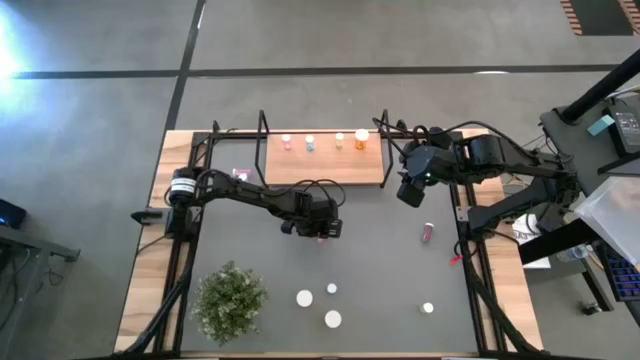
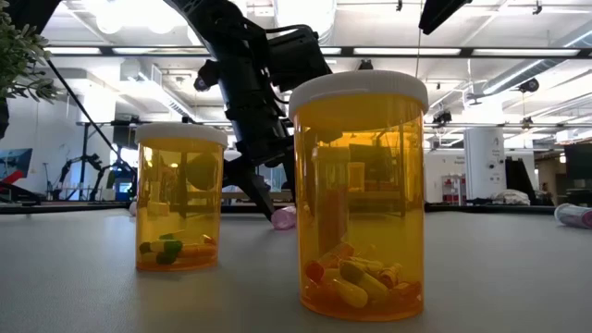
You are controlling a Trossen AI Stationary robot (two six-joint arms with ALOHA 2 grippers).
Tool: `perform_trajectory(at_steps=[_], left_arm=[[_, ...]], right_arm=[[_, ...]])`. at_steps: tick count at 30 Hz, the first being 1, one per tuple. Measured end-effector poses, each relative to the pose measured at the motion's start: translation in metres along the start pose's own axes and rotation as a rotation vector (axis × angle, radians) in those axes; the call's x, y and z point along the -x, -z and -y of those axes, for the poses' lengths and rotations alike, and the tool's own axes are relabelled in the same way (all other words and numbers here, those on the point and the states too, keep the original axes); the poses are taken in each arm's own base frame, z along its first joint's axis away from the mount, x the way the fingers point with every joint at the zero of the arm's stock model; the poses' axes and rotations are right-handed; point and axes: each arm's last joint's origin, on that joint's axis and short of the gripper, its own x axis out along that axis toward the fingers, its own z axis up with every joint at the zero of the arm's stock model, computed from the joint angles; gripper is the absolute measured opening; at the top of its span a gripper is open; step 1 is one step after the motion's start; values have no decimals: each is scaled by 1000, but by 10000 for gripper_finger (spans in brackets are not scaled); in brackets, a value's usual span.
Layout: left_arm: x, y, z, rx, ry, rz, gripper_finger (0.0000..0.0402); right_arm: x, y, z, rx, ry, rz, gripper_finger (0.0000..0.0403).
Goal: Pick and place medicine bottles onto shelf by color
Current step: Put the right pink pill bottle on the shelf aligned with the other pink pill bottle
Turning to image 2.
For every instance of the green potted plant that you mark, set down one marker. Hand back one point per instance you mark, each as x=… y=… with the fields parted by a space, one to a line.
x=23 y=60

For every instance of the large orange medicine bottle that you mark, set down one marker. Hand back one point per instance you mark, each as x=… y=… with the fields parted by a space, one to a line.
x=361 y=208
x=180 y=199

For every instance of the blue screen monitor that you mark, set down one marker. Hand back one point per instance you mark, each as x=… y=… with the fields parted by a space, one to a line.
x=16 y=162

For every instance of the black overhead rig beam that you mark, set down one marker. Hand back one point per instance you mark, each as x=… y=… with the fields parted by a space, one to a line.
x=467 y=52

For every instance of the white cloth heap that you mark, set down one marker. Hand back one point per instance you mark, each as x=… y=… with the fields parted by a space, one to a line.
x=511 y=196

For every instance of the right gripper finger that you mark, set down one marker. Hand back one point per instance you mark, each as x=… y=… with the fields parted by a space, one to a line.
x=439 y=11

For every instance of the black ceiling spotlight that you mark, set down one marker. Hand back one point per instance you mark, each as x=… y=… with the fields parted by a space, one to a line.
x=529 y=84
x=441 y=116

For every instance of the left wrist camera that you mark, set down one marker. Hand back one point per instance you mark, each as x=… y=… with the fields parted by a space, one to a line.
x=298 y=57

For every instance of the grey table mat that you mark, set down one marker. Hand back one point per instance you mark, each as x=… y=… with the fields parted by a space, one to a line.
x=485 y=287

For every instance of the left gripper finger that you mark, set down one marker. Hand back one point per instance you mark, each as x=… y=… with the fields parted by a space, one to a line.
x=250 y=182
x=290 y=178

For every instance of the dark monitor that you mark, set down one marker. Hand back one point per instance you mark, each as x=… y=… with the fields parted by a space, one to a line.
x=578 y=164

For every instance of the black angular stand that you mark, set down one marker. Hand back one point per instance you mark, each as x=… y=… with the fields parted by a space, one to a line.
x=518 y=180

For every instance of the black metal table frame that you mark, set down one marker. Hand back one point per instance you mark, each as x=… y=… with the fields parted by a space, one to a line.
x=462 y=209

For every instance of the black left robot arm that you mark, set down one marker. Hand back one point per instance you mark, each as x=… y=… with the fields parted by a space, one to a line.
x=203 y=18

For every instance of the small pink medicine bottle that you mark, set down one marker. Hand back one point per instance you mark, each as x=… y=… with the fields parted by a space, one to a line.
x=283 y=218

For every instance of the white round pillar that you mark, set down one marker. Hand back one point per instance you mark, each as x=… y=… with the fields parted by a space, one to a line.
x=483 y=162

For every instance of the black background robot arm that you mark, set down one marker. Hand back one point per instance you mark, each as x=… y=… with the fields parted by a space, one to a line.
x=121 y=168
x=92 y=162

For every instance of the white light bar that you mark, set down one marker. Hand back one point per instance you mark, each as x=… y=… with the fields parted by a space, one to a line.
x=334 y=50
x=527 y=52
x=139 y=50
x=407 y=51

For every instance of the red white cabinet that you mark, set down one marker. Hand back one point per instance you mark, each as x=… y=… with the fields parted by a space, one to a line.
x=453 y=188

